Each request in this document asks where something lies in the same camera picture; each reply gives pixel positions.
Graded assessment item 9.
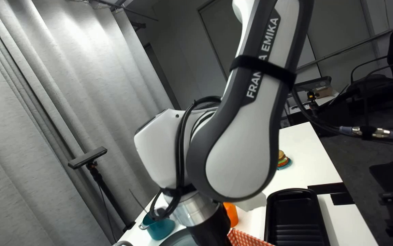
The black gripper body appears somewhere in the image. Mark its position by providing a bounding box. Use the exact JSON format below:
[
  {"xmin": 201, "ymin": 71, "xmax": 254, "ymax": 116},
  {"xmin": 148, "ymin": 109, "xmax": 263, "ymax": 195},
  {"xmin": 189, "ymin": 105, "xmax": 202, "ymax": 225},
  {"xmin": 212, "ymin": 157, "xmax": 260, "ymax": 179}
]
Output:
[{"xmin": 192, "ymin": 209, "xmax": 234, "ymax": 246}]

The black oven tray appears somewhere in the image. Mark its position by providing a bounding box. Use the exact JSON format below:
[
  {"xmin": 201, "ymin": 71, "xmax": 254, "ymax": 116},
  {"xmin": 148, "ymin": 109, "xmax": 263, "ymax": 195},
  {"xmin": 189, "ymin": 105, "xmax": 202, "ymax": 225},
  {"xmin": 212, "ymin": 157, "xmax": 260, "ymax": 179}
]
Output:
[{"xmin": 264, "ymin": 187, "xmax": 331, "ymax": 246}]

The orange plastic cup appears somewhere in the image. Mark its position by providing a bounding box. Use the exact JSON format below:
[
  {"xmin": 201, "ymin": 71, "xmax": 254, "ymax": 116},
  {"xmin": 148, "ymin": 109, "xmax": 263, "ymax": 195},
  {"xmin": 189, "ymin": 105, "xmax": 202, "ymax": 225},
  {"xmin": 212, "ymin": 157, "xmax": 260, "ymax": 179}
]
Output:
[{"xmin": 223, "ymin": 202, "xmax": 241, "ymax": 228}]

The grey teal plate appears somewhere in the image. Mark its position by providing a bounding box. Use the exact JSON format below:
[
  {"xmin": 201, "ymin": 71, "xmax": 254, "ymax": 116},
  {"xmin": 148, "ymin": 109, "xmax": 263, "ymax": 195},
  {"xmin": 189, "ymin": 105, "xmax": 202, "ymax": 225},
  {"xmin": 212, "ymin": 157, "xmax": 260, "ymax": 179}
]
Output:
[{"xmin": 162, "ymin": 228, "xmax": 196, "ymax": 246}]

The teal toy pot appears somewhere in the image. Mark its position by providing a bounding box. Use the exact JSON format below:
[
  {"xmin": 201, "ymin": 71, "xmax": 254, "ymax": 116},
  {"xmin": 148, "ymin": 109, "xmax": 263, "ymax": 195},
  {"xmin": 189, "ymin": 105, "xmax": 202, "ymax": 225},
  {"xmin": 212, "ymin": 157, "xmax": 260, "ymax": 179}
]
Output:
[{"xmin": 140, "ymin": 209, "xmax": 178, "ymax": 242}]

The short black tape strip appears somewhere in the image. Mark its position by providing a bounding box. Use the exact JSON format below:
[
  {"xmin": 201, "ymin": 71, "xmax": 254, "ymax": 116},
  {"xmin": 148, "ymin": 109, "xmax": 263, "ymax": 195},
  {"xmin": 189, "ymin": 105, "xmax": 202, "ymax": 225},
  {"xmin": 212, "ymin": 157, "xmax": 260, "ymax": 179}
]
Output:
[{"xmin": 331, "ymin": 191, "xmax": 355, "ymax": 206}]

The black workbench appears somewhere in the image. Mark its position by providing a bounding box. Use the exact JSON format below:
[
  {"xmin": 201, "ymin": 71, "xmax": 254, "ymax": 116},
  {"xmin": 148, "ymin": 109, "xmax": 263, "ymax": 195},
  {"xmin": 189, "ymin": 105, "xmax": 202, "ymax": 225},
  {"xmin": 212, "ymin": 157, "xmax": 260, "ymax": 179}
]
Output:
[{"xmin": 318, "ymin": 104, "xmax": 393, "ymax": 246}]

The grey flat device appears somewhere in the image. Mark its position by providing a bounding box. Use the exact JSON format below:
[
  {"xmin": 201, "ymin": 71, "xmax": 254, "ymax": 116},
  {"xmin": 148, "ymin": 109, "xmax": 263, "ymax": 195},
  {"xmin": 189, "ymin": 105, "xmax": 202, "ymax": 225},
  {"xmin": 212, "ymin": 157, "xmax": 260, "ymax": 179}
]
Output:
[{"xmin": 297, "ymin": 75, "xmax": 333, "ymax": 93}]

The grey backdrop curtain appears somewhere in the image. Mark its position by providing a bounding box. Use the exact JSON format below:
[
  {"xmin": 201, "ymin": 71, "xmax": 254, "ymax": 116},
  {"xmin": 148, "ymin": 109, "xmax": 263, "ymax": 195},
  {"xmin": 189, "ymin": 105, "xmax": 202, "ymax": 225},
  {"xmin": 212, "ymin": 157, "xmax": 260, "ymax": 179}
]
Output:
[{"xmin": 0, "ymin": 0, "xmax": 185, "ymax": 246}]

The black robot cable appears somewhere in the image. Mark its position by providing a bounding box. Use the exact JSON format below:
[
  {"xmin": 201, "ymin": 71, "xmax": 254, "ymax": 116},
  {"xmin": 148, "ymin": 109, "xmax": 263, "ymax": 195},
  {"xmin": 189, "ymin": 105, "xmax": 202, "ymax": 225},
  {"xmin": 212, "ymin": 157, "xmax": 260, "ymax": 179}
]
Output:
[{"xmin": 162, "ymin": 94, "xmax": 223, "ymax": 222}]

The black camera tripod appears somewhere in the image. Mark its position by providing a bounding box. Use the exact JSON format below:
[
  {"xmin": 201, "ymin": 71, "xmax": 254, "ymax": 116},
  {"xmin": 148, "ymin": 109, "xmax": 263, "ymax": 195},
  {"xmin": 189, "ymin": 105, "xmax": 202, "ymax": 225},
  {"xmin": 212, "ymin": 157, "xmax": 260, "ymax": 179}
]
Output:
[{"xmin": 67, "ymin": 146, "xmax": 137, "ymax": 231}]

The black cable metal connector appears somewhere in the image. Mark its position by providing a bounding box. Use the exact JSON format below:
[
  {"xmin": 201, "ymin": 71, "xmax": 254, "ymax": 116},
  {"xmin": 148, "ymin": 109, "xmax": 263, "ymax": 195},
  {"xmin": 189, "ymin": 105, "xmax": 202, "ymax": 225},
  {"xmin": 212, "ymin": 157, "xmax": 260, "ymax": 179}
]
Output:
[{"xmin": 291, "ymin": 86, "xmax": 393, "ymax": 142}]

